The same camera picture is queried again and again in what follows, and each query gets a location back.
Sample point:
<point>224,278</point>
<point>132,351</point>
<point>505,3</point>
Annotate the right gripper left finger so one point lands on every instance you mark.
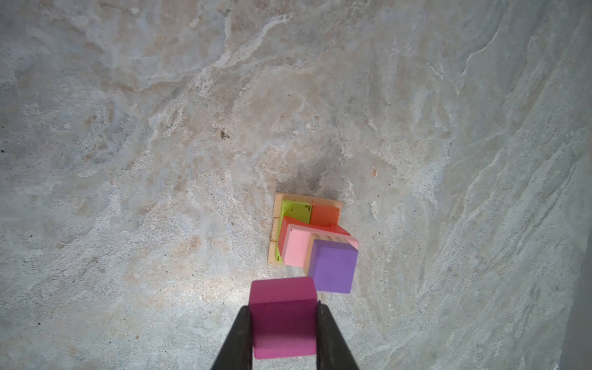
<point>236,352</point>

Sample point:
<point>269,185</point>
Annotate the red wood block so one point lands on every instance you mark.
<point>288,222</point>

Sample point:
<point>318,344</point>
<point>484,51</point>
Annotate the pink wood block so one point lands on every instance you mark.
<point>298,238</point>

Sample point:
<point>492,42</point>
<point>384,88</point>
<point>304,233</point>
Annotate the magenta wood cube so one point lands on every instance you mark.
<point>283,315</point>

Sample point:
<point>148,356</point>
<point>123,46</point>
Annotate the orange wood block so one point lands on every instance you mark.
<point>324,216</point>

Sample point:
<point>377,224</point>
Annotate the purple wood cube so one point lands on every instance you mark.
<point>333,266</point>

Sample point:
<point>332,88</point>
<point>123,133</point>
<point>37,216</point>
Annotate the natural wood long block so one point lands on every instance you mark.
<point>272,253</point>

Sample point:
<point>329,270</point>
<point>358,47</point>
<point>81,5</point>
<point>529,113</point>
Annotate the green wood block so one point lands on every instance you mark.
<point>300,211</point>

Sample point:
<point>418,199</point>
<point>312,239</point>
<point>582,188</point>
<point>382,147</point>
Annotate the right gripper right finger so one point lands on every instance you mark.
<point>333,352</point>

